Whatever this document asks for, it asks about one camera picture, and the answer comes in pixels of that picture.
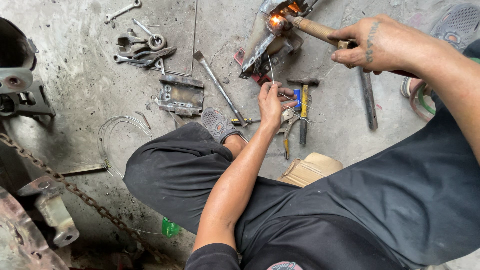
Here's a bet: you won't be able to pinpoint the green hose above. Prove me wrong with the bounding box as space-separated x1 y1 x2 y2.
418 83 438 117

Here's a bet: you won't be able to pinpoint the steel ring spanner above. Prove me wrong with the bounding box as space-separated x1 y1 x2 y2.
131 18 167 52

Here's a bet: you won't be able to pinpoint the grey perforated sandal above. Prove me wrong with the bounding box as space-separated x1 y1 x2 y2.
429 3 480 53
201 107 249 145

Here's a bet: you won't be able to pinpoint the small metal blade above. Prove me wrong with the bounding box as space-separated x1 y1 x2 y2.
168 111 187 129

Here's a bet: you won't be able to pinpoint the rusty metal panel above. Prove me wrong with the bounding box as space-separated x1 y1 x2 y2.
0 187 71 270

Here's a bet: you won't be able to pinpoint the pale rubber sandal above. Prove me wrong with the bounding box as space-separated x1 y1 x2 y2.
400 76 433 99

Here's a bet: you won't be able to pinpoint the silver open end wrench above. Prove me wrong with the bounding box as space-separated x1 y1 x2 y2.
104 0 142 23

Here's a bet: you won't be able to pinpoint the black shirt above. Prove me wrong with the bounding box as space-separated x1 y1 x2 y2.
184 243 408 270

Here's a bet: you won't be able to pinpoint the grey metal bracket plate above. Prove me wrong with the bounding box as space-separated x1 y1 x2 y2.
157 74 205 117

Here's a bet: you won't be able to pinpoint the yellow handled hammer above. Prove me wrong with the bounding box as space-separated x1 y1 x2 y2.
287 77 321 145

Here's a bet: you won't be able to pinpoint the dark machine part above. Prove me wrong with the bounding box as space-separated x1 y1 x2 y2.
0 16 56 118

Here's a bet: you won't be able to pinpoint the green plastic bottle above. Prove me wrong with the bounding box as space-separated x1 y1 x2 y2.
161 217 181 239

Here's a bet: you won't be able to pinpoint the thin metal filler wire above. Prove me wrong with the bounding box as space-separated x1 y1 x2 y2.
266 50 327 125

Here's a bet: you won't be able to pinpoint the black yellow screwdriver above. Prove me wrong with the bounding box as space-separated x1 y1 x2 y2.
231 118 262 127

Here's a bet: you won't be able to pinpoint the brass welding torch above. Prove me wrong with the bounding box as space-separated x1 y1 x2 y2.
284 14 421 80

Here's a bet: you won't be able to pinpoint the red hose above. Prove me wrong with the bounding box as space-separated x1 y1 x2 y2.
409 80 434 123

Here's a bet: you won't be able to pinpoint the steel pliers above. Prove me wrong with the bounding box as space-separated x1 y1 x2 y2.
277 108 301 160

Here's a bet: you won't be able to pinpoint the grey metal mounting bracket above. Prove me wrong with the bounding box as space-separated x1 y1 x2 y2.
16 176 80 248

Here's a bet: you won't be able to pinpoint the folded brown cardboard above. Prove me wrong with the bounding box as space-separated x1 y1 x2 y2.
278 152 344 188

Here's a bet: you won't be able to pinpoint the black trousers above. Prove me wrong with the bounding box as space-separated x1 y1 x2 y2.
122 39 480 270

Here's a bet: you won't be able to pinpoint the dark metal bar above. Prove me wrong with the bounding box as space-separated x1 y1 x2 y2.
359 67 379 131

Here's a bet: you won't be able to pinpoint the grey metal clamp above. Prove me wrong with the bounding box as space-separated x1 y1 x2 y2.
116 28 149 58

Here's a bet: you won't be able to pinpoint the rusty bent metal workpiece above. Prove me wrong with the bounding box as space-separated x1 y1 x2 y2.
239 0 319 80

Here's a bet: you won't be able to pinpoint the coil of thin wire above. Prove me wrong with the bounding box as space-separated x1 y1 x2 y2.
97 115 155 179

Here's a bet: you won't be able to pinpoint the dark locking pliers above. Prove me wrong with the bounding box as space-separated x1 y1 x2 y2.
132 46 178 69

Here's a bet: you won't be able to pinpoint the rusty chain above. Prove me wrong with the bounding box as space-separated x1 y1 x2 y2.
0 133 171 264

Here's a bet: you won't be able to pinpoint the person's right hand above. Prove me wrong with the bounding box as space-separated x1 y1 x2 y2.
327 14 427 76

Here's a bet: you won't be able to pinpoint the long silver wrench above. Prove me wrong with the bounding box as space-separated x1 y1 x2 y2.
113 54 163 69

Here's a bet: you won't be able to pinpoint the red metal piece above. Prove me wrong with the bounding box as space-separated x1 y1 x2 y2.
234 48 273 86

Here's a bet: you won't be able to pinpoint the flat metal strip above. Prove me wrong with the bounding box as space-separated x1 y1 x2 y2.
59 164 109 177

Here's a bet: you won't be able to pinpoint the flat steel pry bar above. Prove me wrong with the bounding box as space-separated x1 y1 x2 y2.
193 50 249 128

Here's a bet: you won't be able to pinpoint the person's left hand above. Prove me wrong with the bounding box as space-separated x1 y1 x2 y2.
258 82 298 132

